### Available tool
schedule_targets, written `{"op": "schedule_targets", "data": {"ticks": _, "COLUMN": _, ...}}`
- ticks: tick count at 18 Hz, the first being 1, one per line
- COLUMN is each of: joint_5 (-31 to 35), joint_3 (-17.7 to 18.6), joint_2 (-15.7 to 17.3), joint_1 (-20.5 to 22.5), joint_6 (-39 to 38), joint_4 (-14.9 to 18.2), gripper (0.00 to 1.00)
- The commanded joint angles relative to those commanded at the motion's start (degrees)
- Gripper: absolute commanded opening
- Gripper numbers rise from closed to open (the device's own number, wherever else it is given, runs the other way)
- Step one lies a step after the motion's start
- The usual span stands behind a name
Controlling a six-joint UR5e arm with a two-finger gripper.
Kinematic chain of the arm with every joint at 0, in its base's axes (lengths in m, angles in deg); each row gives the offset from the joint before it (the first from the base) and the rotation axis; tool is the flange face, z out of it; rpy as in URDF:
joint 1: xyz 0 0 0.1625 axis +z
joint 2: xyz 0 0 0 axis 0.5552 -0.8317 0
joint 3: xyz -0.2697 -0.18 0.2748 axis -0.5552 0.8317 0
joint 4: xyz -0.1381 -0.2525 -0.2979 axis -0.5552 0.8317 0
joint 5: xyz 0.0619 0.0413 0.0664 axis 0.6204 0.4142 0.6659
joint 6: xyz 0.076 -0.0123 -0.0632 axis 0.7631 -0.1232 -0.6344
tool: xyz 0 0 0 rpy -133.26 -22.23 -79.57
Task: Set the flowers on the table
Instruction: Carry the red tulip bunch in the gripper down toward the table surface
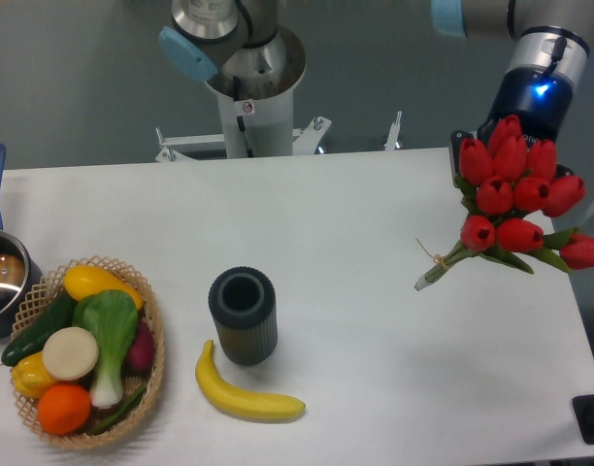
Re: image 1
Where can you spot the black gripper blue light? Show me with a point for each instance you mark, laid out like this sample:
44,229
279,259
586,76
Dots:
540,103

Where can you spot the red tulip bouquet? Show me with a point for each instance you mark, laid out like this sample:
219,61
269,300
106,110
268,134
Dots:
502,182

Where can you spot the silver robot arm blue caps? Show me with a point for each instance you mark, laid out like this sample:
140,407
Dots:
551,36

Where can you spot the black device at table edge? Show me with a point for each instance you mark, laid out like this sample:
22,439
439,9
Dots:
584,411

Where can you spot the dark grey ribbed vase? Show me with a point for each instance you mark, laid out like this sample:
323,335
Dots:
243,304

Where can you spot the yellow banana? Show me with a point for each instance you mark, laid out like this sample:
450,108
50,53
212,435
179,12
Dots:
238,402

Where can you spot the purple sweet potato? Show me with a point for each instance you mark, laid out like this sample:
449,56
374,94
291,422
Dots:
140,355

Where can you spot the green bok choy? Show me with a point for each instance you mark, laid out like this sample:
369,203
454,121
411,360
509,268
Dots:
111,317

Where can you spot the yellow squash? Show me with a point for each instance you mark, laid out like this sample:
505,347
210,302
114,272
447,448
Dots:
82,281

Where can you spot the green chili pepper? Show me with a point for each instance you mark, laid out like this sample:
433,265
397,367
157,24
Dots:
127,405

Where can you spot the dark green cucumber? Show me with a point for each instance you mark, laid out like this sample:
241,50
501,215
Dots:
57,315

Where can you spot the cream round disc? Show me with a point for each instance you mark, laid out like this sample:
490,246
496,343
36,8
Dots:
70,353

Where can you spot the woven wicker basket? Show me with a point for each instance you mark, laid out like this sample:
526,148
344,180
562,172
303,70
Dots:
36,301

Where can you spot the orange fruit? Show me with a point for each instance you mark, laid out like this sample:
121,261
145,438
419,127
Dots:
64,408

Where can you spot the yellow bell pepper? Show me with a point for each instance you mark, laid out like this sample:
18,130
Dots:
31,378

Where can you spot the white metal frame bracket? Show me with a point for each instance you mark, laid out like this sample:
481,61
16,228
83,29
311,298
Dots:
200,142

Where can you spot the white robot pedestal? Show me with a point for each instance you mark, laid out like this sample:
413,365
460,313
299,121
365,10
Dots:
254,92

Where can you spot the blue handled saucepan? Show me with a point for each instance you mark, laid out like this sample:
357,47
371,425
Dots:
18,272

